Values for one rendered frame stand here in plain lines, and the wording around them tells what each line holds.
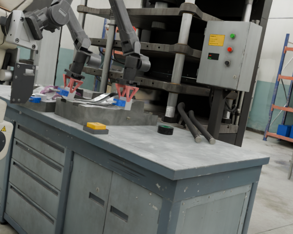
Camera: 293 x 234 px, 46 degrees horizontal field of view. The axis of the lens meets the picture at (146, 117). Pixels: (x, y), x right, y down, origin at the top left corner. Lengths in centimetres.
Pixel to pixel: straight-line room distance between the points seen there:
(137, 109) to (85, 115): 33
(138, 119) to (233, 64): 67
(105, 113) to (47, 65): 442
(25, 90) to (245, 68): 127
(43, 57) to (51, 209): 437
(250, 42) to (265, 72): 685
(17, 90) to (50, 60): 463
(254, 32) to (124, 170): 121
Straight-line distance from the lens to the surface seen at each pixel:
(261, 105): 895
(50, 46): 605
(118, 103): 156
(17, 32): 128
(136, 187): 135
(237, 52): 211
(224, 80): 213
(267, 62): 900
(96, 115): 165
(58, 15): 136
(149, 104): 266
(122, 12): 159
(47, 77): 607
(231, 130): 277
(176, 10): 242
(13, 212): 227
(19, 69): 144
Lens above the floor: 110
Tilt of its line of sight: 8 degrees down
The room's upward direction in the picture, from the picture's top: 10 degrees clockwise
